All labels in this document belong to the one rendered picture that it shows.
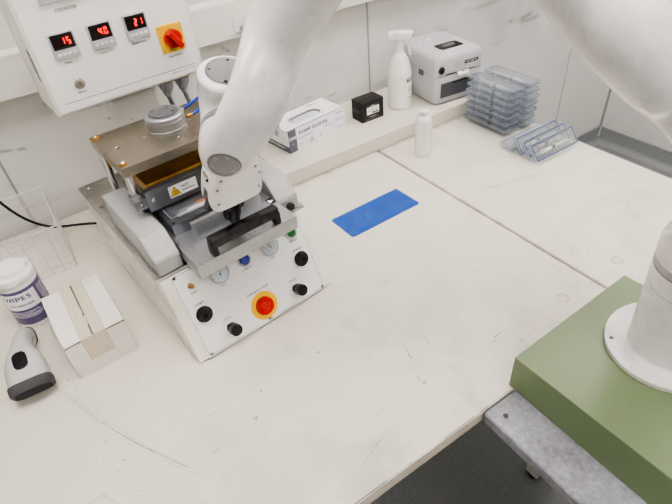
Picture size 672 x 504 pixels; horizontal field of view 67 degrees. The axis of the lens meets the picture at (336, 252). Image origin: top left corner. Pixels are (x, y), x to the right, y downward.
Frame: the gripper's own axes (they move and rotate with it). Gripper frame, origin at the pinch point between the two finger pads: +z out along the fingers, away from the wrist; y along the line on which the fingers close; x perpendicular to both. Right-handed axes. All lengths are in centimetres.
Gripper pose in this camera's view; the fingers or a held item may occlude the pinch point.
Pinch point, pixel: (232, 212)
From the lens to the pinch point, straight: 99.5
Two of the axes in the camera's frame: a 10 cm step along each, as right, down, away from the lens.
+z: -1.4, 5.6, 8.1
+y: 7.7, -4.5, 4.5
